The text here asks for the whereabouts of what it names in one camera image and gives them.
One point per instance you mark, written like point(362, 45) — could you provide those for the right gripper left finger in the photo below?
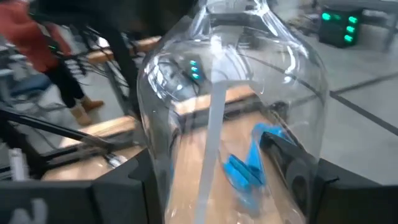
point(130, 199)

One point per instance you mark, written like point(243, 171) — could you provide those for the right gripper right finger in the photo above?
point(323, 193)

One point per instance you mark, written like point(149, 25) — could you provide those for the blue sponge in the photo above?
point(242, 174)
point(264, 128)

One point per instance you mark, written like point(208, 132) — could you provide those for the clear spray bottle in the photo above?
point(217, 46)

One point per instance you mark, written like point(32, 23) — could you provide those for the black computer blue lights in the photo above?
point(194, 68)

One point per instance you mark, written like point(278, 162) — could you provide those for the wooden table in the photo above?
point(102, 56)

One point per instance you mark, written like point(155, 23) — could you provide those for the black box green lights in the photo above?
point(340, 28)

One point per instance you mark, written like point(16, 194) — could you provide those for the person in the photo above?
point(25, 31)

